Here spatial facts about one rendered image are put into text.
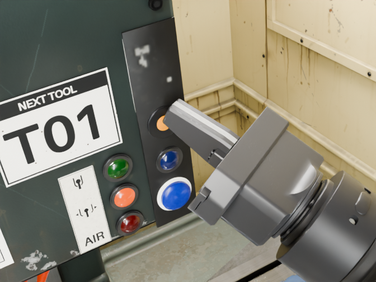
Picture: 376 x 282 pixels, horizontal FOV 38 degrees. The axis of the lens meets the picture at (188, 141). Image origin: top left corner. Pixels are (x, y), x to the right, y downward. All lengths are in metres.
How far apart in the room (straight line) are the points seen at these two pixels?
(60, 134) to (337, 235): 0.22
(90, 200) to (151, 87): 0.11
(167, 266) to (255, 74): 0.72
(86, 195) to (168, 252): 1.49
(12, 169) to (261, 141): 0.19
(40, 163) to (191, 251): 1.53
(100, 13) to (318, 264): 0.24
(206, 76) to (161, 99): 1.34
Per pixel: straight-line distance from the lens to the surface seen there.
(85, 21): 0.40
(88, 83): 0.42
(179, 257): 1.93
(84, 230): 0.49
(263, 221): 0.41
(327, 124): 1.52
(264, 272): 1.48
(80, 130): 0.43
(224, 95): 1.86
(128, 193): 0.48
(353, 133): 1.44
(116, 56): 0.42
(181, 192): 0.50
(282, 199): 0.40
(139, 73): 0.43
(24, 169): 0.44
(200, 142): 0.44
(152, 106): 0.45
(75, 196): 0.46
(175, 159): 0.48
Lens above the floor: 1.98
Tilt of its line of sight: 34 degrees down
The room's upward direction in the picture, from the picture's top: 7 degrees counter-clockwise
